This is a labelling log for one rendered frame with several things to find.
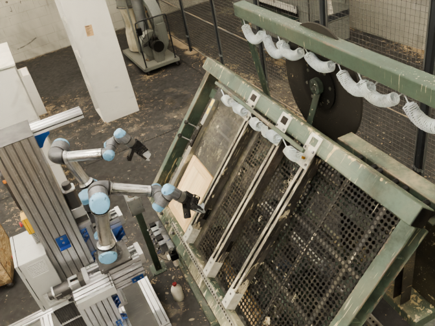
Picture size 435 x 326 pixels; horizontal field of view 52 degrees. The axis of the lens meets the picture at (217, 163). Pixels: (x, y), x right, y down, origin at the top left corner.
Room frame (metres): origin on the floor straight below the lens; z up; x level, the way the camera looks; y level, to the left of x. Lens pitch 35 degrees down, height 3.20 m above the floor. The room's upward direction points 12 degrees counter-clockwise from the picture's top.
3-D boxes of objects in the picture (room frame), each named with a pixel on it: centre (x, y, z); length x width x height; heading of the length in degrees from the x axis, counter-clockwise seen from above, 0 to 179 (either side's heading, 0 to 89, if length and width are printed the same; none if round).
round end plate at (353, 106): (2.55, -0.73, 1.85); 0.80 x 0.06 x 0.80; 18
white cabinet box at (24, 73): (7.21, 3.03, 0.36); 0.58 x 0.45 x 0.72; 111
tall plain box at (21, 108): (4.89, 2.26, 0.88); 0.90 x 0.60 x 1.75; 21
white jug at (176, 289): (2.64, 0.58, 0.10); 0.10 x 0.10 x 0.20
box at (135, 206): (3.04, 0.77, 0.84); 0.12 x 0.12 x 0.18; 18
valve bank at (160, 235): (2.65, 0.57, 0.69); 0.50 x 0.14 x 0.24; 18
